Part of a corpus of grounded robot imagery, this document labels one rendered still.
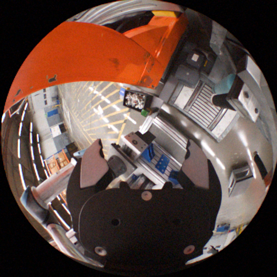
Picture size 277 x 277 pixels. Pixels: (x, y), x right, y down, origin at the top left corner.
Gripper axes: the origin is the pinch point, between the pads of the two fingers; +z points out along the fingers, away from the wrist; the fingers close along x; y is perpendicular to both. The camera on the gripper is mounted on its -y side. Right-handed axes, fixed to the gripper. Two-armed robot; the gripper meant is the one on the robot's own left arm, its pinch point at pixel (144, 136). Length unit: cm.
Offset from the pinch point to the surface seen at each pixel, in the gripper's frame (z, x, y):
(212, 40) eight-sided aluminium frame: 8.4, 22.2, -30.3
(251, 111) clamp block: -6.0, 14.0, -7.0
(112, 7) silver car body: 21, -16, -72
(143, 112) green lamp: 35.5, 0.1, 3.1
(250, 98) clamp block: -5.7, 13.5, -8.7
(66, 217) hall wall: -152, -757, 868
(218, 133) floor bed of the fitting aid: 52, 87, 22
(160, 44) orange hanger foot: 28.8, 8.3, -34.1
